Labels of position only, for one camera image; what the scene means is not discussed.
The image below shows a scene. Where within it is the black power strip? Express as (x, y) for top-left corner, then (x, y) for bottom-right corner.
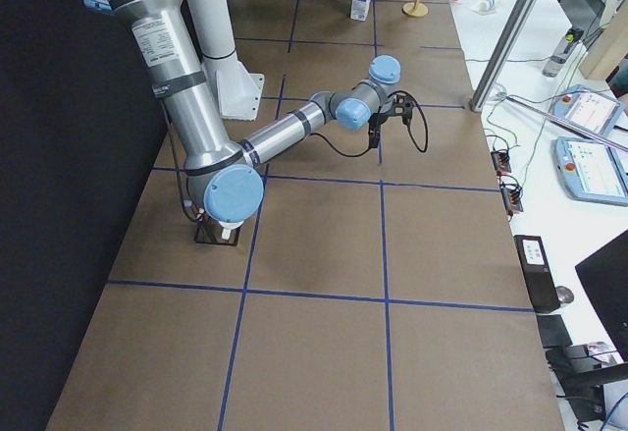
(499, 183), (524, 216)
(491, 150), (511, 175)

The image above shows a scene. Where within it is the teach pendant far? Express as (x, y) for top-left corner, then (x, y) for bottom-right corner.
(549, 84), (625, 137)

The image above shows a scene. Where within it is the aluminium frame post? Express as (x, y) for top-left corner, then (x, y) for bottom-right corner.
(469, 0), (537, 113)

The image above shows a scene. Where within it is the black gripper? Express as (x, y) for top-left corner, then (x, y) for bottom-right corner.
(368, 112), (389, 149)

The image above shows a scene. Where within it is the black monitor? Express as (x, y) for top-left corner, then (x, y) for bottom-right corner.
(575, 234), (627, 359)

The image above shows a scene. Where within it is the teach pendant near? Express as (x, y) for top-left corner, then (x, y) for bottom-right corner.
(552, 136), (627, 206)

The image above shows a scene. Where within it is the black box with label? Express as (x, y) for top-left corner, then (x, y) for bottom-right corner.
(513, 235), (560, 314)

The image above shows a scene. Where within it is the black wire mug rack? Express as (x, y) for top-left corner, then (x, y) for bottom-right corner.
(193, 218), (240, 246)

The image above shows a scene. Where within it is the wooden mug tree stand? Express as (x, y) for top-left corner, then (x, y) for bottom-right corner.
(402, 0), (429, 18)

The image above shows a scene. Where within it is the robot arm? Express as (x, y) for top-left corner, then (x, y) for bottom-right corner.
(83, 0), (401, 230)

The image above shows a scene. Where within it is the white ribbed mug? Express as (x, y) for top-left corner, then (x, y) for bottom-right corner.
(217, 224), (241, 245)

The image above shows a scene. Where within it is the black braided cable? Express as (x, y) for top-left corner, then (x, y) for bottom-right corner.
(308, 89), (429, 157)

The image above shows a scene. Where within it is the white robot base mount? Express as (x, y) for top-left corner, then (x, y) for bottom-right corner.
(187, 0), (265, 121)

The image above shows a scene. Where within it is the teach pendant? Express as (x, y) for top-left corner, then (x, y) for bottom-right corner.
(549, 84), (625, 137)
(552, 136), (627, 206)

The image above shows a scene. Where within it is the reacher grabber stick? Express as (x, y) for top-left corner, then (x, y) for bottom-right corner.
(505, 96), (628, 153)

